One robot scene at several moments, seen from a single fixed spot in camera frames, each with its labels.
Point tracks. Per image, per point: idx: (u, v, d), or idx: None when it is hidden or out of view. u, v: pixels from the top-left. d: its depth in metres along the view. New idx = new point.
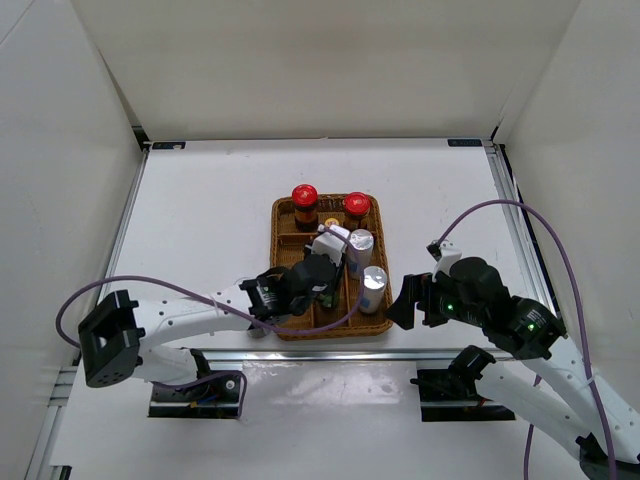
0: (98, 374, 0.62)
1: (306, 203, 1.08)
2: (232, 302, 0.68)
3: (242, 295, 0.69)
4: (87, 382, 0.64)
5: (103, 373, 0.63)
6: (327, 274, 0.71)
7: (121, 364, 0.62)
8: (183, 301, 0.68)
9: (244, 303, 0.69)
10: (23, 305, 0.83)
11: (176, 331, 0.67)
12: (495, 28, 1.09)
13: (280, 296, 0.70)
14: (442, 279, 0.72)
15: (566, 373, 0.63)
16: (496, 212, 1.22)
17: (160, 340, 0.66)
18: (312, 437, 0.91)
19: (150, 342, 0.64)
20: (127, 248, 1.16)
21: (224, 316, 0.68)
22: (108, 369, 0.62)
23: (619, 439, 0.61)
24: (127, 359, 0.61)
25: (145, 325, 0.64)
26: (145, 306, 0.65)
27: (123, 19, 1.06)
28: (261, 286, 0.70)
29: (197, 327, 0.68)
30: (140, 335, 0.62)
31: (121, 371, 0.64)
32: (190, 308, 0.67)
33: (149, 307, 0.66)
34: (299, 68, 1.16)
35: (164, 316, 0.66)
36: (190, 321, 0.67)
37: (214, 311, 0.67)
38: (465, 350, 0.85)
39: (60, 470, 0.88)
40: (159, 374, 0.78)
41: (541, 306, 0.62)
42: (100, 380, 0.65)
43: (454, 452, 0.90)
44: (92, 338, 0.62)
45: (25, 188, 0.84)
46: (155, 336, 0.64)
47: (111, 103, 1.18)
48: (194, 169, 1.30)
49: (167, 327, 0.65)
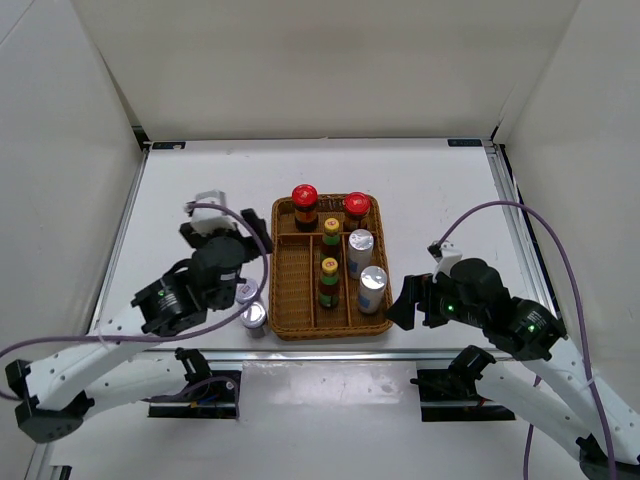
0: (39, 437, 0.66)
1: (306, 203, 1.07)
2: (123, 328, 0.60)
3: (137, 314, 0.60)
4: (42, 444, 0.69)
5: (42, 436, 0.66)
6: (233, 260, 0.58)
7: (40, 427, 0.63)
8: (76, 349, 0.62)
9: (138, 322, 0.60)
10: (23, 306, 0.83)
11: (78, 380, 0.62)
12: (496, 28, 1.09)
13: (186, 298, 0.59)
14: (442, 279, 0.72)
15: (566, 374, 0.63)
16: (496, 212, 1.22)
17: (72, 391, 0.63)
18: (312, 437, 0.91)
19: (57, 399, 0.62)
20: (128, 248, 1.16)
21: (117, 348, 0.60)
22: (38, 434, 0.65)
23: (619, 440, 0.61)
24: (38, 425, 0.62)
25: (37, 392, 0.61)
26: (37, 371, 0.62)
27: (123, 17, 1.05)
28: (157, 293, 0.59)
29: (97, 368, 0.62)
30: (36, 403, 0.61)
31: (58, 427, 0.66)
32: (77, 356, 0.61)
33: (43, 368, 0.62)
34: (298, 68, 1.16)
35: (55, 374, 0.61)
36: (82, 368, 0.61)
37: (104, 349, 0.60)
38: (465, 350, 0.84)
39: (60, 470, 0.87)
40: (139, 394, 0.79)
41: (541, 307, 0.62)
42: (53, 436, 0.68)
43: (454, 452, 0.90)
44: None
45: (25, 189, 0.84)
46: (58, 395, 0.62)
47: (111, 103, 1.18)
48: (194, 169, 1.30)
49: (61, 382, 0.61)
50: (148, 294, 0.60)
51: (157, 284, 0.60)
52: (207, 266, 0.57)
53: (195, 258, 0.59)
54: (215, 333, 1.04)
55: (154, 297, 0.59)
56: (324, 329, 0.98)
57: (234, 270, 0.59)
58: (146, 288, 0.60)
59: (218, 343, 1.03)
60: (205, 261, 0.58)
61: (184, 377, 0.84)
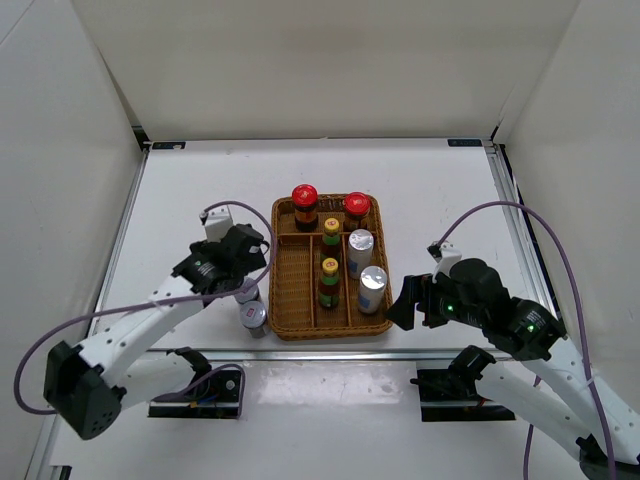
0: (88, 424, 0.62)
1: (306, 203, 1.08)
2: (172, 292, 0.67)
3: (179, 282, 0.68)
4: (84, 437, 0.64)
5: (92, 421, 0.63)
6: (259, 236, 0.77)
7: (99, 404, 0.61)
8: (125, 319, 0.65)
9: (185, 286, 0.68)
10: (22, 305, 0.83)
11: (134, 348, 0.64)
12: (496, 28, 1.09)
13: (219, 267, 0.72)
14: (442, 279, 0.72)
15: (565, 374, 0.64)
16: (496, 212, 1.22)
17: (124, 365, 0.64)
18: (312, 437, 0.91)
19: (114, 372, 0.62)
20: (128, 248, 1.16)
21: (172, 310, 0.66)
22: (92, 415, 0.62)
23: (618, 439, 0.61)
24: (102, 397, 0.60)
25: (100, 360, 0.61)
26: (91, 345, 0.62)
27: (123, 18, 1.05)
28: (195, 263, 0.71)
29: (149, 336, 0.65)
30: (101, 372, 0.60)
31: (108, 409, 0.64)
32: (133, 324, 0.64)
33: (95, 342, 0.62)
34: (298, 68, 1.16)
35: (114, 342, 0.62)
36: (141, 332, 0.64)
37: (159, 311, 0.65)
38: (465, 350, 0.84)
39: (60, 470, 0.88)
40: (156, 389, 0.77)
41: (541, 308, 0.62)
42: (95, 427, 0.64)
43: (454, 452, 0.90)
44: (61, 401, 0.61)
45: (26, 189, 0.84)
46: (118, 364, 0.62)
47: (111, 103, 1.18)
48: (194, 169, 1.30)
49: (122, 350, 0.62)
50: (183, 267, 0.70)
51: (192, 257, 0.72)
52: (241, 236, 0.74)
53: (228, 236, 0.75)
54: (215, 333, 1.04)
55: (192, 267, 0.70)
56: (324, 329, 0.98)
57: (259, 244, 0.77)
58: (181, 264, 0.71)
59: (218, 343, 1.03)
60: (238, 234, 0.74)
61: (190, 368, 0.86)
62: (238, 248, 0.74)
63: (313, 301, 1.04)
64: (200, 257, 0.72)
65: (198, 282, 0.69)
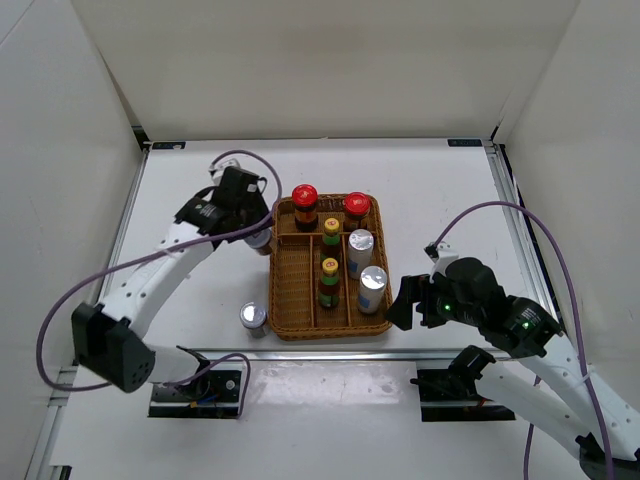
0: (129, 377, 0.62)
1: (306, 203, 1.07)
2: (180, 238, 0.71)
3: (184, 227, 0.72)
4: (128, 391, 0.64)
5: (131, 372, 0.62)
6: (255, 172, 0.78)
7: (132, 354, 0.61)
8: (139, 273, 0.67)
9: (191, 230, 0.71)
10: (22, 305, 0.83)
11: (154, 296, 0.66)
12: (496, 28, 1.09)
13: (221, 208, 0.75)
14: (439, 279, 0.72)
15: (561, 370, 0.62)
16: (496, 212, 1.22)
17: (147, 314, 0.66)
18: (312, 437, 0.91)
19: (140, 320, 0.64)
20: (128, 248, 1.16)
21: (183, 255, 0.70)
22: (130, 366, 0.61)
23: (616, 435, 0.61)
24: (135, 344, 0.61)
25: (125, 313, 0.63)
26: (111, 302, 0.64)
27: (123, 17, 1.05)
28: (196, 208, 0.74)
29: (166, 282, 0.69)
30: (128, 324, 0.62)
31: (145, 359, 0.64)
32: (149, 273, 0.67)
33: (115, 299, 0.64)
34: (298, 68, 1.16)
35: (134, 294, 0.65)
36: (158, 278, 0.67)
37: (172, 258, 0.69)
38: (465, 351, 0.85)
39: (60, 469, 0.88)
40: (170, 369, 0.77)
41: (536, 305, 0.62)
42: (135, 381, 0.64)
43: (454, 452, 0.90)
44: (97, 359, 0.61)
45: (26, 190, 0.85)
46: (141, 315, 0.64)
47: (111, 102, 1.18)
48: (194, 169, 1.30)
49: (144, 299, 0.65)
50: (186, 211, 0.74)
51: (192, 202, 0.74)
52: (239, 174, 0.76)
53: (224, 178, 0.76)
54: (215, 333, 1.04)
55: (193, 210, 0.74)
56: (324, 329, 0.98)
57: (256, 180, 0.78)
58: (182, 209, 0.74)
59: (218, 343, 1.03)
60: (234, 173, 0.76)
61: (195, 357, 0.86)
62: (237, 188, 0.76)
63: (313, 301, 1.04)
64: (200, 201, 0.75)
65: (203, 224, 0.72)
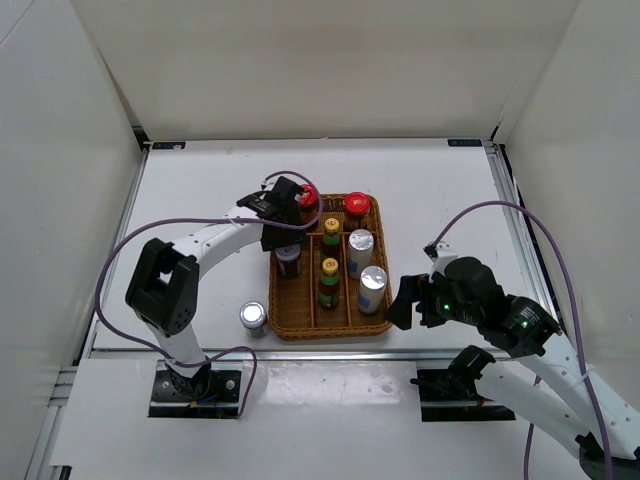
0: (174, 316, 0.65)
1: (306, 203, 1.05)
2: (241, 215, 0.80)
3: (244, 209, 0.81)
4: (167, 333, 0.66)
5: (178, 313, 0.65)
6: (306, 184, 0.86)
7: (187, 292, 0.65)
8: (206, 230, 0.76)
9: (249, 213, 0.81)
10: (22, 305, 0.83)
11: (214, 251, 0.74)
12: (495, 28, 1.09)
13: (273, 205, 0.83)
14: (438, 279, 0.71)
15: (560, 369, 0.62)
16: (496, 212, 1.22)
17: (204, 265, 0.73)
18: (312, 437, 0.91)
19: (199, 266, 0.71)
20: (127, 248, 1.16)
21: (244, 226, 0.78)
22: (180, 305, 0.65)
23: (615, 435, 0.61)
24: (192, 285, 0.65)
25: (192, 252, 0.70)
26: (180, 243, 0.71)
27: (123, 18, 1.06)
28: (254, 199, 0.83)
29: (225, 245, 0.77)
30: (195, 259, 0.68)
31: (189, 306, 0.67)
32: (215, 231, 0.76)
33: (183, 242, 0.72)
34: (298, 68, 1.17)
35: (200, 243, 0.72)
36: (221, 239, 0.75)
37: (234, 227, 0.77)
38: (465, 351, 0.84)
39: (60, 469, 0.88)
40: (176, 345, 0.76)
41: (535, 303, 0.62)
42: (177, 324, 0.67)
43: (453, 452, 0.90)
44: (153, 292, 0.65)
45: (25, 190, 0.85)
46: (203, 260, 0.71)
47: (112, 103, 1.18)
48: (194, 169, 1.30)
49: (207, 249, 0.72)
50: (246, 200, 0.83)
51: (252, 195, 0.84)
52: (290, 184, 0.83)
53: (278, 183, 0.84)
54: (215, 333, 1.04)
55: (252, 201, 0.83)
56: (324, 329, 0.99)
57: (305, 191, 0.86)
58: (244, 199, 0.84)
59: (218, 343, 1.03)
60: (288, 182, 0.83)
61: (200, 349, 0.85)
62: (287, 193, 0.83)
63: (313, 301, 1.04)
64: (257, 196, 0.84)
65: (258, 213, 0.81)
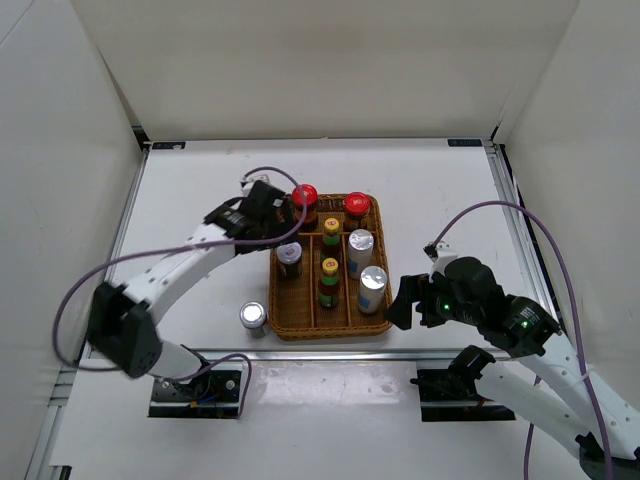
0: (135, 362, 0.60)
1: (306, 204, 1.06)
2: (207, 237, 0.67)
3: (211, 228, 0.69)
4: (131, 377, 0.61)
5: (139, 358, 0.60)
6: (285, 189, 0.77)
7: (145, 339, 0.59)
8: (164, 262, 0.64)
9: (217, 232, 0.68)
10: (22, 304, 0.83)
11: (174, 287, 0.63)
12: (495, 27, 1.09)
13: (247, 217, 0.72)
14: (438, 279, 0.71)
15: (560, 369, 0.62)
16: (495, 212, 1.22)
17: (165, 304, 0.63)
18: (312, 437, 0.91)
19: (158, 308, 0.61)
20: (127, 248, 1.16)
21: (209, 253, 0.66)
22: (139, 352, 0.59)
23: (615, 435, 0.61)
24: (147, 332, 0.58)
25: (145, 295, 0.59)
26: (133, 284, 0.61)
27: (123, 18, 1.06)
28: (225, 212, 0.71)
29: (188, 276, 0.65)
30: (147, 306, 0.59)
31: (152, 348, 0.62)
32: (173, 263, 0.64)
33: (136, 282, 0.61)
34: (298, 67, 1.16)
35: (156, 280, 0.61)
36: (182, 271, 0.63)
37: (197, 254, 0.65)
38: (465, 351, 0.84)
39: (60, 470, 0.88)
40: (170, 367, 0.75)
41: (535, 303, 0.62)
42: (141, 367, 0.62)
43: (453, 452, 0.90)
44: (109, 339, 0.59)
45: (25, 190, 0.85)
46: (159, 303, 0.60)
47: (111, 103, 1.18)
48: (194, 169, 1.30)
49: (164, 287, 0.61)
50: (214, 215, 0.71)
51: (220, 208, 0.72)
52: (268, 189, 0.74)
53: (254, 189, 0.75)
54: (215, 333, 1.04)
55: (221, 216, 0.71)
56: (324, 329, 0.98)
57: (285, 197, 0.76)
58: (211, 214, 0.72)
59: (218, 343, 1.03)
60: (265, 189, 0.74)
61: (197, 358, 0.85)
62: (265, 201, 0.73)
63: (313, 301, 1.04)
64: (228, 208, 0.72)
65: (229, 229, 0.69)
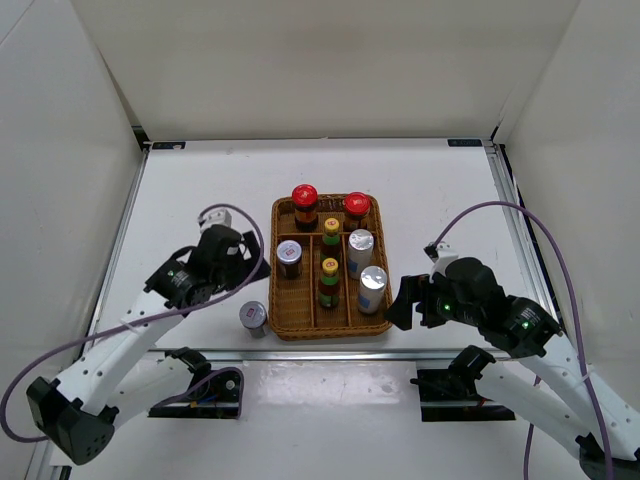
0: (81, 450, 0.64)
1: (306, 203, 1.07)
2: (146, 311, 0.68)
3: (152, 297, 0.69)
4: (81, 461, 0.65)
5: (86, 446, 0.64)
6: (234, 237, 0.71)
7: (84, 434, 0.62)
8: (99, 347, 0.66)
9: (158, 302, 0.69)
10: (22, 305, 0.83)
11: (111, 376, 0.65)
12: (495, 28, 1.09)
13: (195, 275, 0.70)
14: (439, 279, 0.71)
15: (561, 370, 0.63)
16: (495, 212, 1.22)
17: (105, 391, 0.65)
18: (312, 437, 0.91)
19: (96, 399, 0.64)
20: (127, 248, 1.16)
21: (146, 330, 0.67)
22: (83, 443, 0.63)
23: (616, 435, 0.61)
24: (84, 429, 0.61)
25: (78, 394, 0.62)
26: (66, 381, 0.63)
27: (123, 18, 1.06)
28: (169, 274, 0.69)
29: (126, 358, 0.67)
30: (80, 405, 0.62)
31: (100, 433, 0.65)
32: (107, 350, 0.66)
33: (71, 375, 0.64)
34: (298, 67, 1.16)
35: (90, 373, 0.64)
36: (117, 357, 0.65)
37: (133, 335, 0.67)
38: (465, 351, 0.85)
39: (60, 470, 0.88)
40: (154, 394, 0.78)
41: (536, 304, 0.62)
42: (89, 451, 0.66)
43: (453, 451, 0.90)
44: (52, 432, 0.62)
45: (25, 190, 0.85)
46: (96, 395, 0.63)
47: (111, 103, 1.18)
48: (194, 169, 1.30)
49: (98, 379, 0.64)
50: (157, 279, 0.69)
51: (164, 267, 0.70)
52: (218, 241, 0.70)
53: (201, 244, 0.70)
54: (215, 333, 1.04)
55: (165, 278, 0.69)
56: (324, 329, 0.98)
57: (236, 244, 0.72)
58: (154, 275, 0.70)
59: (218, 343, 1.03)
60: (213, 242, 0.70)
61: (189, 371, 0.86)
62: (213, 256, 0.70)
63: (313, 301, 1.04)
64: (172, 266, 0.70)
65: (174, 294, 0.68)
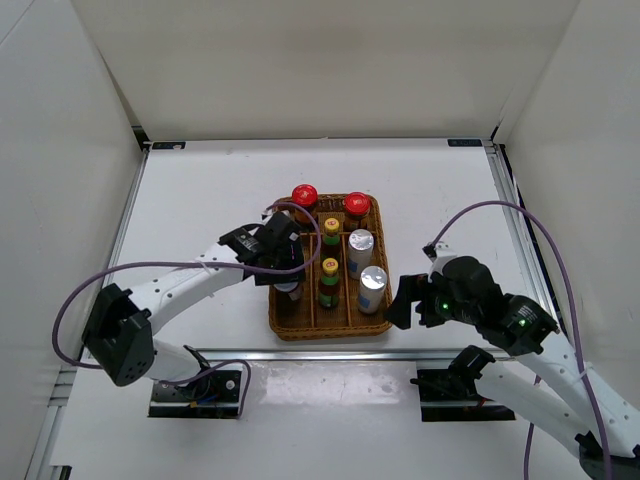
0: (124, 369, 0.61)
1: (306, 203, 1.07)
2: (219, 257, 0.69)
3: (224, 250, 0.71)
4: (117, 383, 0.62)
5: (128, 367, 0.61)
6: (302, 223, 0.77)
7: (140, 349, 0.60)
8: (172, 274, 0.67)
9: (229, 254, 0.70)
10: (23, 304, 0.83)
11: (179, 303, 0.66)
12: (494, 28, 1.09)
13: (261, 243, 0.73)
14: (437, 279, 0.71)
15: (558, 367, 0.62)
16: (495, 212, 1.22)
17: (165, 317, 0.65)
18: (312, 437, 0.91)
19: (158, 318, 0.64)
20: (127, 248, 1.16)
21: (217, 272, 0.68)
22: (130, 360, 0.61)
23: (614, 432, 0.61)
24: (144, 342, 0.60)
25: (147, 305, 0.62)
26: (139, 292, 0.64)
27: (123, 18, 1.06)
28: (241, 236, 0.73)
29: (194, 293, 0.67)
30: (148, 315, 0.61)
31: (143, 358, 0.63)
32: (182, 277, 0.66)
33: (142, 289, 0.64)
34: (299, 67, 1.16)
35: (161, 292, 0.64)
36: (188, 286, 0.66)
37: (206, 272, 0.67)
38: (465, 350, 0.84)
39: (60, 470, 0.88)
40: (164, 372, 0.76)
41: (533, 302, 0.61)
42: (127, 376, 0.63)
43: (453, 452, 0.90)
44: (106, 340, 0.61)
45: (25, 191, 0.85)
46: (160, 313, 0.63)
47: (111, 103, 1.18)
48: (194, 169, 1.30)
49: (167, 300, 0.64)
50: (229, 237, 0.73)
51: (238, 230, 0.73)
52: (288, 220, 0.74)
53: (273, 218, 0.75)
54: (215, 333, 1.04)
55: (237, 238, 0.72)
56: (324, 329, 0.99)
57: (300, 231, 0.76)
58: (227, 234, 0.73)
59: (218, 343, 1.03)
60: (283, 219, 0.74)
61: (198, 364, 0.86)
62: (281, 232, 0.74)
63: (313, 301, 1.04)
64: (245, 231, 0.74)
65: (242, 254, 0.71)
